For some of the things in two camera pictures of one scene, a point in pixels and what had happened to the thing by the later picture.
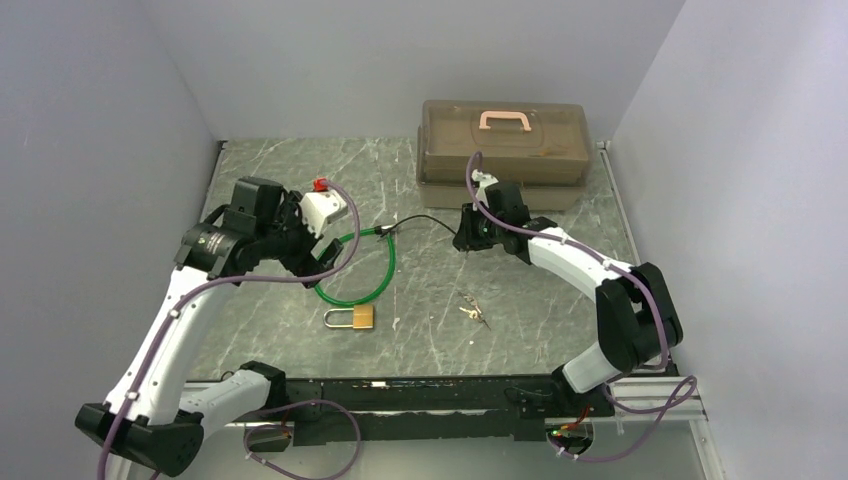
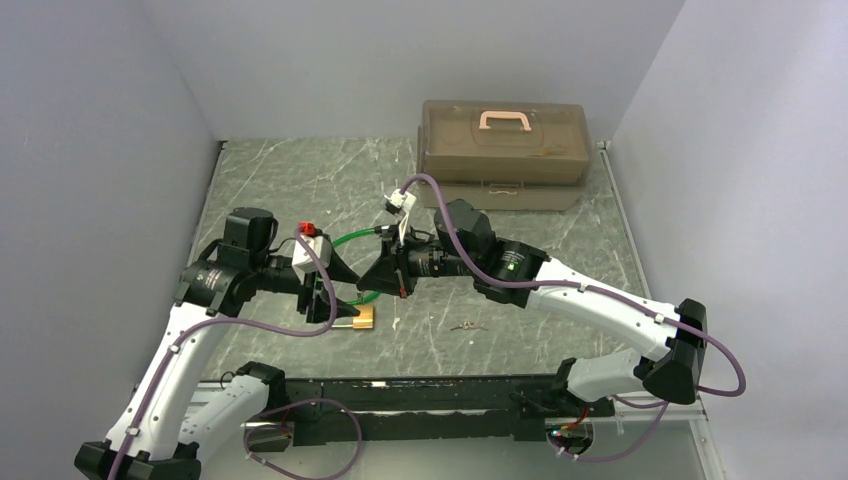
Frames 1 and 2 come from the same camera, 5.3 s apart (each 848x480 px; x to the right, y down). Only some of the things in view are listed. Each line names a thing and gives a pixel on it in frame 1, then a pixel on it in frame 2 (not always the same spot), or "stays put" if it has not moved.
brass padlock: (363, 317) stays put
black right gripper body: (479, 234) → (426, 258)
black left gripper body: (292, 241) → (305, 291)
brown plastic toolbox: (543, 146) stays put
